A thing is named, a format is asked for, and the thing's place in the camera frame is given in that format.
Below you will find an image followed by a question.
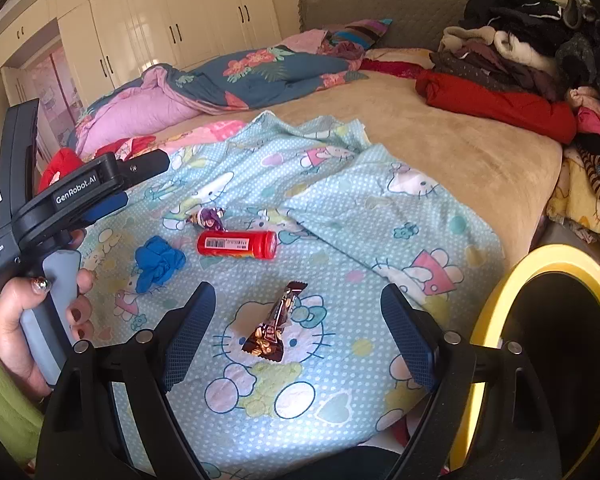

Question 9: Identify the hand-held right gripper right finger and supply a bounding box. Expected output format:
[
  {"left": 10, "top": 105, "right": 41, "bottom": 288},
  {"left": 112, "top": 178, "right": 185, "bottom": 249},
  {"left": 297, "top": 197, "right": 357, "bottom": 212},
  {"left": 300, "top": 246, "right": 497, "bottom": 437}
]
[{"left": 380, "top": 283, "right": 576, "bottom": 480}]

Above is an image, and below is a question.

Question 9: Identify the red garment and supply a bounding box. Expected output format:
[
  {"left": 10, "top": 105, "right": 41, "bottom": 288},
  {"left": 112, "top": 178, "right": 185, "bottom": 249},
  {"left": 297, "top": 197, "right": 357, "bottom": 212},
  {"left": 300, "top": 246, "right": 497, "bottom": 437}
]
[{"left": 415, "top": 71, "right": 578, "bottom": 145}]

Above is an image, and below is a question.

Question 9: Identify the person's left forearm green sleeve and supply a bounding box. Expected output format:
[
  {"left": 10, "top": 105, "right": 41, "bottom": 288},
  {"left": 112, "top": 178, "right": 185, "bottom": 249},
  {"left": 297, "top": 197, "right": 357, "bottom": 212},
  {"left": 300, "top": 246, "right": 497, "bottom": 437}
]
[{"left": 0, "top": 305, "right": 46, "bottom": 466}]

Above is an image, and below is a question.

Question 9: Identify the blue glove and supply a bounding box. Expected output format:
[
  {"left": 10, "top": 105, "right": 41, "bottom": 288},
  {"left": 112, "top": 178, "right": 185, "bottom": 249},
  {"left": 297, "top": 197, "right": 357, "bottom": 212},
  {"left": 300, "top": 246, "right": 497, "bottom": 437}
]
[{"left": 134, "top": 236, "right": 187, "bottom": 295}]

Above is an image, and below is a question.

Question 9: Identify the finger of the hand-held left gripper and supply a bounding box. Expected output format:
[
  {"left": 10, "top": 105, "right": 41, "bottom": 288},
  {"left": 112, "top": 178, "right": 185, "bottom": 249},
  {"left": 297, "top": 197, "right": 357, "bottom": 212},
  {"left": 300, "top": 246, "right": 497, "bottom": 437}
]
[
  {"left": 70, "top": 192, "right": 129, "bottom": 226},
  {"left": 117, "top": 149, "right": 171, "bottom": 188}
]

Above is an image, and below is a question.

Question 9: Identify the purple candy wrapper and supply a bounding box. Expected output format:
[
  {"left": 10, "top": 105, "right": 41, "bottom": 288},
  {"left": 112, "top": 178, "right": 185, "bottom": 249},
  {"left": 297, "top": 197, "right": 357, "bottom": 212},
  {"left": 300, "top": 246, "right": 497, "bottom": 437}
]
[{"left": 186, "top": 206, "right": 228, "bottom": 233}]

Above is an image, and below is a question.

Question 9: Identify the pink printed blanket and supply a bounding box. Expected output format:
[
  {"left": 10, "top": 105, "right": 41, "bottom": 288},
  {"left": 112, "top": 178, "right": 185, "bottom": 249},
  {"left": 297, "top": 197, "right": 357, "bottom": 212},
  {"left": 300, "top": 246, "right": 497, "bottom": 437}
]
[{"left": 95, "top": 120, "right": 246, "bottom": 161}]

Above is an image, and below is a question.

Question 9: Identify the pile of clothes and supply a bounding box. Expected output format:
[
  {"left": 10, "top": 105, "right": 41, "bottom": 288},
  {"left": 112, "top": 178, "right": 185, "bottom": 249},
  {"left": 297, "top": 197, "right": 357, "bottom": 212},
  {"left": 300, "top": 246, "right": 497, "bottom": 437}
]
[{"left": 430, "top": 0, "right": 600, "bottom": 161}]

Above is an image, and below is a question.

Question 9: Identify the red cloth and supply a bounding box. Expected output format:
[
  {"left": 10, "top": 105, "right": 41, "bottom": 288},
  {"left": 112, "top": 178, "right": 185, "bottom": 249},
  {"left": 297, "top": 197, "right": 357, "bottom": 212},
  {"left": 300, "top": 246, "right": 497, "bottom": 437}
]
[{"left": 37, "top": 147, "right": 86, "bottom": 193}]

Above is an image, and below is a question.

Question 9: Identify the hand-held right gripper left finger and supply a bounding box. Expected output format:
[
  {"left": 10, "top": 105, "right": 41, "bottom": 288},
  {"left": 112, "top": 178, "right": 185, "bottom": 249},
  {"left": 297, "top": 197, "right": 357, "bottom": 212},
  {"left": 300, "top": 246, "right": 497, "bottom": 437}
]
[{"left": 35, "top": 281, "right": 217, "bottom": 480}]

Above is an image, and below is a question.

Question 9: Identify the striped pillow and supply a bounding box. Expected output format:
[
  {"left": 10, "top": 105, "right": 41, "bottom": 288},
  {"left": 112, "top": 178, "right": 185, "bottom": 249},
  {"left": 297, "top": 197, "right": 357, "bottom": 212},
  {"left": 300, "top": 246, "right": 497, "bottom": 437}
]
[{"left": 325, "top": 19, "right": 393, "bottom": 51}]

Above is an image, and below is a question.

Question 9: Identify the person's left hand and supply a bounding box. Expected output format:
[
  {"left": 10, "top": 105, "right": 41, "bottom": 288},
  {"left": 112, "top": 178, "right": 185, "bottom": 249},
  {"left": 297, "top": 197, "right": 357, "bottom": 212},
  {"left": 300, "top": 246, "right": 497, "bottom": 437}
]
[{"left": 0, "top": 229, "right": 97, "bottom": 403}]

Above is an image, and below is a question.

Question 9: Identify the light blue cat print sheet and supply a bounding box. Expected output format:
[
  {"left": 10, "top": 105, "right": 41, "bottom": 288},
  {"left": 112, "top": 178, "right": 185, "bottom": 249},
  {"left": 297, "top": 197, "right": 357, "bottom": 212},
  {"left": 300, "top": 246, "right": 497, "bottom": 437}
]
[{"left": 75, "top": 110, "right": 506, "bottom": 480}]

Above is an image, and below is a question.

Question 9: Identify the beige bed sheet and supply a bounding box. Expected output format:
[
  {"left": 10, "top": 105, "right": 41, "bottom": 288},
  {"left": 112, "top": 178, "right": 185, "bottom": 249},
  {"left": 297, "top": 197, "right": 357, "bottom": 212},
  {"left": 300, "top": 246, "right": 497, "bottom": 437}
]
[{"left": 150, "top": 47, "right": 563, "bottom": 271}]

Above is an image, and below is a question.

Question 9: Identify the brown chocolate wrapper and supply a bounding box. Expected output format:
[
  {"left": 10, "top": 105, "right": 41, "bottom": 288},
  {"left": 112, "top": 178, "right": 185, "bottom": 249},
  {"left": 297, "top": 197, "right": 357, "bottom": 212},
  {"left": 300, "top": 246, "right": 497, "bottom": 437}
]
[{"left": 241, "top": 281, "right": 308, "bottom": 362}]

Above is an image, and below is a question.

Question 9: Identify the yellow cartoon blanket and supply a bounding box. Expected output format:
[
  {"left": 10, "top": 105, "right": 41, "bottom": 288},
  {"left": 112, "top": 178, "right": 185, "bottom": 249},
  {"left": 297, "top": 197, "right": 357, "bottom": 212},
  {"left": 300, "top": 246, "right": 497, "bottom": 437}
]
[{"left": 547, "top": 147, "right": 600, "bottom": 246}]

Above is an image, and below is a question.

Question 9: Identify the cream wardrobe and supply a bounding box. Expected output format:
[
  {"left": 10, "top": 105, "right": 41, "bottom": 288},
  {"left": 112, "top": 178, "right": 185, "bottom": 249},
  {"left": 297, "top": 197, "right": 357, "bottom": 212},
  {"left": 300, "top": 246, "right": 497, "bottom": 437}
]
[{"left": 0, "top": 0, "right": 283, "bottom": 106}]

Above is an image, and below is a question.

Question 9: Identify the yellow rimmed trash bin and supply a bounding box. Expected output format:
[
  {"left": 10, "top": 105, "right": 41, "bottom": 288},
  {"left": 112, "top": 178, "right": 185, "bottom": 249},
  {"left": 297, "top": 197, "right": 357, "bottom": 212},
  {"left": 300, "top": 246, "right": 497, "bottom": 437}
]
[{"left": 450, "top": 244, "right": 600, "bottom": 480}]

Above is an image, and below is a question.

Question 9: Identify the pink printed cabinet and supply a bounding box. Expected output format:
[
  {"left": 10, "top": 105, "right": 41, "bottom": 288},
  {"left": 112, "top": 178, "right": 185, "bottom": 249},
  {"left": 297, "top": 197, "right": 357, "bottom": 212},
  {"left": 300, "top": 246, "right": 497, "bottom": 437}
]
[{"left": 27, "top": 45, "right": 86, "bottom": 126}]

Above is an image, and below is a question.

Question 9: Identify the blue floral pink quilt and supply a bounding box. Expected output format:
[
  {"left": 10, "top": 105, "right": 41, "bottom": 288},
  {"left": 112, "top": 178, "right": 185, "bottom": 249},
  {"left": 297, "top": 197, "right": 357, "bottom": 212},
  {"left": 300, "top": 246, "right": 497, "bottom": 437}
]
[{"left": 72, "top": 45, "right": 368, "bottom": 158}]

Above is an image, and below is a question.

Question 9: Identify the red tube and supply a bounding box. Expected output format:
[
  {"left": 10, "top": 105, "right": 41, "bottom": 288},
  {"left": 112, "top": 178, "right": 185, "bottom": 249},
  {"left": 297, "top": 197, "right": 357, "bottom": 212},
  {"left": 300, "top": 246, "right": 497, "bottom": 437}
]
[{"left": 197, "top": 230, "right": 278, "bottom": 261}]

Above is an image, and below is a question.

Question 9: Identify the grey quilted headboard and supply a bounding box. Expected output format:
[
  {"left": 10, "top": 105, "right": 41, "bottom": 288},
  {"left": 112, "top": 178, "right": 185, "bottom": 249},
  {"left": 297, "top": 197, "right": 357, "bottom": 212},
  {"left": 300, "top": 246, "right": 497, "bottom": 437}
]
[{"left": 298, "top": 0, "right": 476, "bottom": 51}]

